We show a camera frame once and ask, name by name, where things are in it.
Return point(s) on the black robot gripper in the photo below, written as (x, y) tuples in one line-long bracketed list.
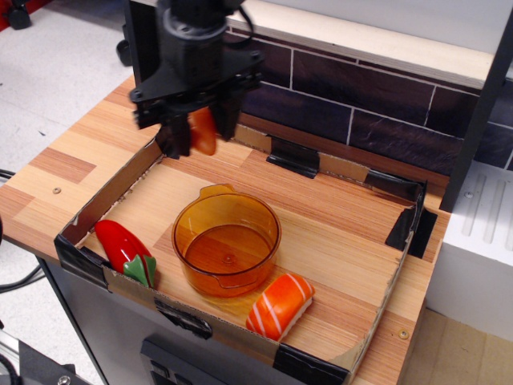
[(196, 68)]

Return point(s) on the orange toy carrot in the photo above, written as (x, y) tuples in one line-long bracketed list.
[(203, 131)]

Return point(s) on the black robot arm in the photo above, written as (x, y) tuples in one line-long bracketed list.
[(140, 21)]

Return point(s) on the cardboard fence with black tape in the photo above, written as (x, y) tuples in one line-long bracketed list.
[(344, 228)]

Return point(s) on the transparent orange plastic pot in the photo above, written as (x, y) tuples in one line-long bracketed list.
[(226, 241)]

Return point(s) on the black caster wheel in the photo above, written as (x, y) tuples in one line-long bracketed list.
[(123, 48)]

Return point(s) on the red toy chili pepper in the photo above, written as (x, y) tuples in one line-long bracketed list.
[(126, 252)]

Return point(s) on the salmon nigiri sushi toy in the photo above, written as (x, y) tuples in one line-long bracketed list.
[(279, 306)]

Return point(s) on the black control box with switches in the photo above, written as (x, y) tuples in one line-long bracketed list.
[(163, 367)]

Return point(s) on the white ribbed block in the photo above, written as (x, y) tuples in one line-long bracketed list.
[(472, 279)]

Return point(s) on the black bracket with screw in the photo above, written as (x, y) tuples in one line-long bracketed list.
[(22, 364)]

